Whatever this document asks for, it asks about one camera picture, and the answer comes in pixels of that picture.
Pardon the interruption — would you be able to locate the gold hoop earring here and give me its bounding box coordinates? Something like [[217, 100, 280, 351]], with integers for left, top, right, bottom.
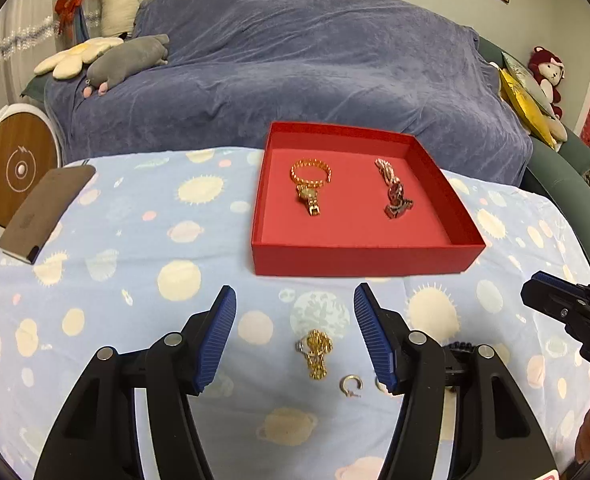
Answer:
[[374, 377, 389, 394], [339, 374, 363, 398]]

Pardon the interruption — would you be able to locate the gold chain necklace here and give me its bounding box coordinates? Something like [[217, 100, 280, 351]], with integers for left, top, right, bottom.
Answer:
[[295, 328, 335, 382]]

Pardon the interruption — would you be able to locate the red jewelry tray box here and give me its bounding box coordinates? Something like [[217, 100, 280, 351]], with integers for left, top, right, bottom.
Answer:
[[252, 122, 486, 278]]

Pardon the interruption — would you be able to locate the dark green sofa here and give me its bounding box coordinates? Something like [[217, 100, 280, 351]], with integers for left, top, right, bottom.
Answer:
[[477, 34, 590, 288]]

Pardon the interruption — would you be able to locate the blue planet print tablecloth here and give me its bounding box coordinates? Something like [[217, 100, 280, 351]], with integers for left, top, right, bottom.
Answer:
[[0, 148, 590, 479]]

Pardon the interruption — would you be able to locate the gold yellow pillow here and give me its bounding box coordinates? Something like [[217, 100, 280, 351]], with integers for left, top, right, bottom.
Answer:
[[499, 68, 557, 148]]

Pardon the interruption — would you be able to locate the brown phone case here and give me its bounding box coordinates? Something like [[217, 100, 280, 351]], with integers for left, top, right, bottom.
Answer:
[[0, 164, 95, 264]]

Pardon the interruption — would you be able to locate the grey-green pillow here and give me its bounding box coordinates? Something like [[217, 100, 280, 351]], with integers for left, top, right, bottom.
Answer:
[[502, 52, 568, 145]]

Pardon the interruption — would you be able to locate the red monkey plush toy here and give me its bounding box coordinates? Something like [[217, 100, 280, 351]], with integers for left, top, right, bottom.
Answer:
[[528, 46, 565, 119]]

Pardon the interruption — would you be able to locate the round wooden white stool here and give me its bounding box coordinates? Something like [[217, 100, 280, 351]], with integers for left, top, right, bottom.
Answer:
[[0, 103, 62, 236]]

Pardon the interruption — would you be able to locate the cream flower plush cushion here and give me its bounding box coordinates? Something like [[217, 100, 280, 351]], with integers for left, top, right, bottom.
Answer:
[[33, 37, 124, 80]]

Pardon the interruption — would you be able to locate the grey seal plush toy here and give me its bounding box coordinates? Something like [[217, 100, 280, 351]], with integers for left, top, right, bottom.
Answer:
[[82, 34, 170, 99]]

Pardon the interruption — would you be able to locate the blue-grey sofa blanket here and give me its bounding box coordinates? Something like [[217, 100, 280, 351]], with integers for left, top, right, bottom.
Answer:
[[44, 0, 534, 185]]

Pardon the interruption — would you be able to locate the white sheer curtain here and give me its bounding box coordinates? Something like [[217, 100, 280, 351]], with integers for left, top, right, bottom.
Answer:
[[0, 0, 74, 109]]

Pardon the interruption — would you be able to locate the red ribbon bow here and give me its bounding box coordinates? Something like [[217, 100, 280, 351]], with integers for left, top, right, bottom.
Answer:
[[54, 0, 83, 35]]

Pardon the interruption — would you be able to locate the gold bead bracelet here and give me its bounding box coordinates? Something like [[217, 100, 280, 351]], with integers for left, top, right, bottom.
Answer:
[[289, 158, 333, 217]]

